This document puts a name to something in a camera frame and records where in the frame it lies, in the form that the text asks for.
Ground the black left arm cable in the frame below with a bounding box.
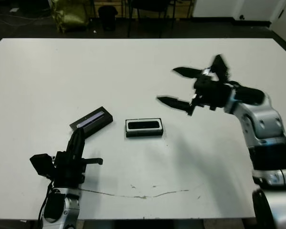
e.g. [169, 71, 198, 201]
[37, 181, 54, 226]

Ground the thin white floor cable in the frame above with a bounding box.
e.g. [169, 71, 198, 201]
[0, 13, 51, 27]

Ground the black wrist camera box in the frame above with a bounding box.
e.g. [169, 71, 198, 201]
[29, 154, 55, 179]
[209, 54, 231, 83]

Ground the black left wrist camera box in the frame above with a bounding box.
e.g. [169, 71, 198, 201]
[29, 154, 55, 179]

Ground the black box base white inlay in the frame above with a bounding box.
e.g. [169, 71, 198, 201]
[124, 117, 164, 138]

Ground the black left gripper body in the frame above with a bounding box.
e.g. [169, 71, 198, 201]
[51, 150, 103, 189]

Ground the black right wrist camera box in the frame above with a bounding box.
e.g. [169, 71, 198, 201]
[209, 54, 231, 83]

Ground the crinkled plastic bag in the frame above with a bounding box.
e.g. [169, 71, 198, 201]
[51, 0, 90, 34]

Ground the black slim camera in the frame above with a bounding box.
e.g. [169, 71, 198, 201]
[127, 121, 161, 130]

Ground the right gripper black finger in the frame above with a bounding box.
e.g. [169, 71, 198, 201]
[156, 95, 196, 117]
[172, 66, 205, 79]

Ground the black waste bin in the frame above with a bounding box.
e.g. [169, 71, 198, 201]
[97, 6, 117, 31]

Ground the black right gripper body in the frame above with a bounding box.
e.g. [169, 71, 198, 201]
[192, 68, 233, 112]

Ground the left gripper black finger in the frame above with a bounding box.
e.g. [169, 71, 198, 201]
[75, 128, 86, 160]
[66, 128, 80, 159]

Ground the white door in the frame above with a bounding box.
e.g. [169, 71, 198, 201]
[268, 0, 286, 48]

